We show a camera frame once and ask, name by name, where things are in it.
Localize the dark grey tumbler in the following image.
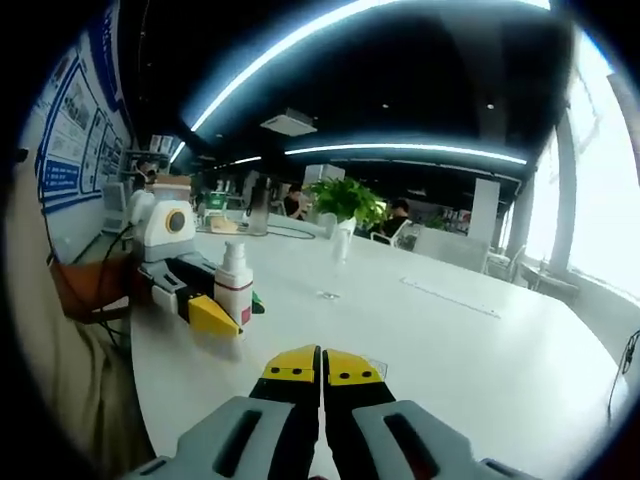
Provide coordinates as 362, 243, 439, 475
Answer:
248, 180, 271, 236

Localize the clear pump bottle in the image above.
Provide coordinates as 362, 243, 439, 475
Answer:
317, 228, 352, 301

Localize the person in beige shirt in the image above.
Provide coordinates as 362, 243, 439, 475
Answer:
9, 149, 156, 480

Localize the blue white wall poster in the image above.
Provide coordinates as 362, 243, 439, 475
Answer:
29, 2, 134, 214

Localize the thin black cable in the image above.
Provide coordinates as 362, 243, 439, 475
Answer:
607, 329, 640, 421

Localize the grey office chair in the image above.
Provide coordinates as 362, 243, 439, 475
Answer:
102, 182, 126, 234

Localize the potted green plant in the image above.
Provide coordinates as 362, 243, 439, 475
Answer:
307, 177, 389, 239

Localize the wide clear bottle cover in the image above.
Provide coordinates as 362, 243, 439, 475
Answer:
360, 355, 390, 382

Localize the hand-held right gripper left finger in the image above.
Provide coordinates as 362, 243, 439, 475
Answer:
127, 343, 322, 480

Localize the brown cardboard box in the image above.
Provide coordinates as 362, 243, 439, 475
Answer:
152, 174, 192, 201

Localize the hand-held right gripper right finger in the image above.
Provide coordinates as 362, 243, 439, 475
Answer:
322, 348, 536, 480

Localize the white table cable cover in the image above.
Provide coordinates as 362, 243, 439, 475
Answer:
399, 276, 501, 319

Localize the black table cable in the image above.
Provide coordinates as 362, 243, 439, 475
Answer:
267, 224, 317, 240

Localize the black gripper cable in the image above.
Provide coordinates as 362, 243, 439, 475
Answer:
97, 224, 134, 351

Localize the wall shelf with white boxes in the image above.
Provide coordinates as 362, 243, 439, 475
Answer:
124, 132, 176, 166

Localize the slim clear bottle cover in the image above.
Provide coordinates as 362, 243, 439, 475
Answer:
331, 228, 352, 265

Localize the white pump bottle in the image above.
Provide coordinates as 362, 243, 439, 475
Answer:
213, 241, 255, 329

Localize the window side counter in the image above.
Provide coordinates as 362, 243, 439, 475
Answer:
519, 262, 581, 301

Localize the white office chair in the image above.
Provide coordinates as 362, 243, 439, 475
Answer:
414, 227, 491, 274
372, 219, 414, 249

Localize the ceiling air conditioner unit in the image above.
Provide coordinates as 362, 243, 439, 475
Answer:
259, 107, 319, 135

